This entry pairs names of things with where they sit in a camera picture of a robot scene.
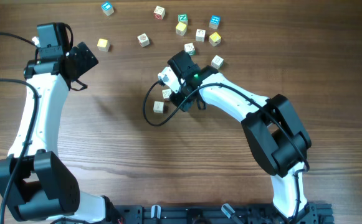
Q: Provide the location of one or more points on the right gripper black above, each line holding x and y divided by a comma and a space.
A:
175, 98

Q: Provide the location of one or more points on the red-edged block top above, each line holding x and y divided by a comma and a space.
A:
159, 12

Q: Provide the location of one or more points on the blue letter block far left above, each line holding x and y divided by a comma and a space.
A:
107, 8

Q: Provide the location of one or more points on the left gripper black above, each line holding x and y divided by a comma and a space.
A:
85, 57

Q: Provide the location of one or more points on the green letter N block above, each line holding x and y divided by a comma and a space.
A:
183, 18

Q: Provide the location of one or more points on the yellow block centre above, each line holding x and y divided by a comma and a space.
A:
181, 29

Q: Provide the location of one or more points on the yellow block left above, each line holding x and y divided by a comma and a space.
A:
103, 45

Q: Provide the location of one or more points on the plain white block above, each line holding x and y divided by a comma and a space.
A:
158, 107
217, 62

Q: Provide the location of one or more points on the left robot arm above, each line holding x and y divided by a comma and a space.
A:
35, 185

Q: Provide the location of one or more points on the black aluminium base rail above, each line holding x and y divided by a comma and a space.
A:
314, 213

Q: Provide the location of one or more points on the blue block top right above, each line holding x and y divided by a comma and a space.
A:
214, 22

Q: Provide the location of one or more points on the red-framed picture block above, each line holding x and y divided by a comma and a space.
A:
166, 94

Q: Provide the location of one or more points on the yellow block right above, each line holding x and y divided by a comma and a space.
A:
215, 39

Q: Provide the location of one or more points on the white block red picture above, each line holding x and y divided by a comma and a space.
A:
143, 40

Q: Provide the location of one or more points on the yellow block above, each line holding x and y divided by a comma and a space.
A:
215, 39
181, 29
103, 45

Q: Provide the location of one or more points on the white block green edge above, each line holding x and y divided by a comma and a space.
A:
190, 49

